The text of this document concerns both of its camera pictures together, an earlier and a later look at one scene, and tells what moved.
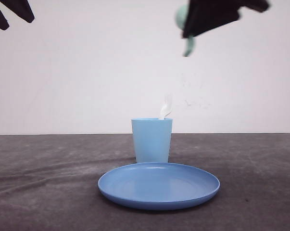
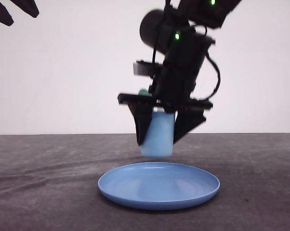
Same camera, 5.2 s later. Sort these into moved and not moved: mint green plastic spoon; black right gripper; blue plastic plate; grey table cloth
Moved: mint green plastic spoon; black right gripper
Not moved: grey table cloth; blue plastic plate
